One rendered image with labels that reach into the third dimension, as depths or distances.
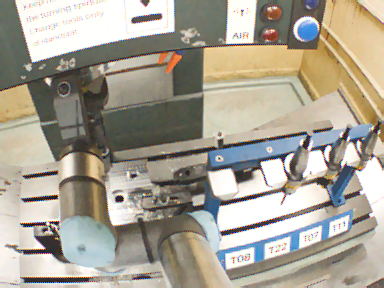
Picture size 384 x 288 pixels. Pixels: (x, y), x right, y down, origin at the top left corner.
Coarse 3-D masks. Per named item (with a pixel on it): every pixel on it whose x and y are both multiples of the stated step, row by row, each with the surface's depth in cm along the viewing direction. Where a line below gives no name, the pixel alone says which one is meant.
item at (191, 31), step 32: (0, 0) 23; (192, 0) 29; (224, 0) 30; (288, 0) 30; (0, 32) 26; (192, 32) 32; (224, 32) 33; (256, 32) 34; (288, 32) 34; (0, 64) 28; (32, 64) 30; (64, 64) 31; (96, 64) 33
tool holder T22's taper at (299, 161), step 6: (300, 144) 63; (300, 150) 63; (306, 150) 62; (294, 156) 65; (300, 156) 63; (306, 156) 63; (294, 162) 65; (300, 162) 64; (306, 162) 64; (294, 168) 66; (300, 168) 65; (306, 168) 66
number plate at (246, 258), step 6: (234, 252) 83; (240, 252) 83; (246, 252) 84; (252, 252) 84; (228, 258) 83; (234, 258) 83; (240, 258) 84; (246, 258) 84; (252, 258) 84; (228, 264) 83; (234, 264) 84; (240, 264) 84
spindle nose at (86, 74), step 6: (96, 66) 48; (102, 66) 50; (108, 66) 51; (84, 72) 48; (90, 72) 48; (96, 72) 50; (102, 72) 51; (48, 78) 48; (84, 78) 49; (90, 78) 50; (48, 84) 50
